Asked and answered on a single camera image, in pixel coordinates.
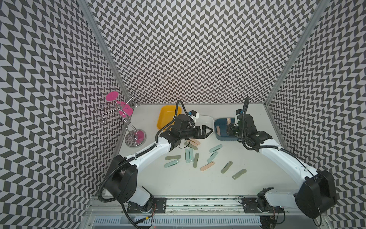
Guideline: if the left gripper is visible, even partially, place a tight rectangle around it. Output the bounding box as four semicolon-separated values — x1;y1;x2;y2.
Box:
180;124;213;139

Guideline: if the pink knife bottom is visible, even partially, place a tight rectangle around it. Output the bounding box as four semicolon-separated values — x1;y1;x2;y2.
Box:
216;126;221;136

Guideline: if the dark teal storage box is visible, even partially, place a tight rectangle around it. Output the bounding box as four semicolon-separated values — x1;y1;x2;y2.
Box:
214;117;241;142

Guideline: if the pink knife diagonal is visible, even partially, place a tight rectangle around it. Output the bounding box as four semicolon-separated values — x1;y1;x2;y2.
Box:
200;161;215;171

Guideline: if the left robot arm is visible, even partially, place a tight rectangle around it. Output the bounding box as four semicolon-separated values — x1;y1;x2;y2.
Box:
97;111;213;212

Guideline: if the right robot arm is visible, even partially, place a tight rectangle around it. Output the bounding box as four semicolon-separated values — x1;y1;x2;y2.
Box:
227;109;337;219

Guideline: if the white storage box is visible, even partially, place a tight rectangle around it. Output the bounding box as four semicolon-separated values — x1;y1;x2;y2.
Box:
195;115;214;132

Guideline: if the yellow storage box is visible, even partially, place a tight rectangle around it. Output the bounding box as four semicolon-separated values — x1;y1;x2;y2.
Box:
157;105;175;130

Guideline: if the upper pink knife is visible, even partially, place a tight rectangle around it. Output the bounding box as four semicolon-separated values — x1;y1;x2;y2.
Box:
191;139;201;145

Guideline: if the olive knife under pink pair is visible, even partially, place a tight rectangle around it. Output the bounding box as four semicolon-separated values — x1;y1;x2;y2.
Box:
185;142;198;151

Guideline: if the mint knife centre right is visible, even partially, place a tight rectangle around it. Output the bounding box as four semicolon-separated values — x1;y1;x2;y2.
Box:
189;148;194;162

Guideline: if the olive knife centre vertical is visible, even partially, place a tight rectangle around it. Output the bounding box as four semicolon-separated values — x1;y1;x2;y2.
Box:
193;153;199;168

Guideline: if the mint knife centre left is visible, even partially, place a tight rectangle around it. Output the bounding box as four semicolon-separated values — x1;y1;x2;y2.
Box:
185;148;190;163

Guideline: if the mint knife middle right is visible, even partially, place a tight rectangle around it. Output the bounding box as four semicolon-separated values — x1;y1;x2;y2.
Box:
207;151;218;163

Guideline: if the olive knife left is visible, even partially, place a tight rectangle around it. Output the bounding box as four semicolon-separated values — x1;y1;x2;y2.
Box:
165;155;181;160

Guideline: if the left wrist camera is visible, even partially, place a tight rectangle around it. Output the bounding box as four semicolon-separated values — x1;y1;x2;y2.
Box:
188;110;200;122

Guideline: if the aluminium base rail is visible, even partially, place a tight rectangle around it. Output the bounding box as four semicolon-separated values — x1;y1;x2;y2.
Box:
88;196;304;215

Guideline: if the wire rack with pink discs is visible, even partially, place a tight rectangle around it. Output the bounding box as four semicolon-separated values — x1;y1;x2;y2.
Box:
96;91;146;148

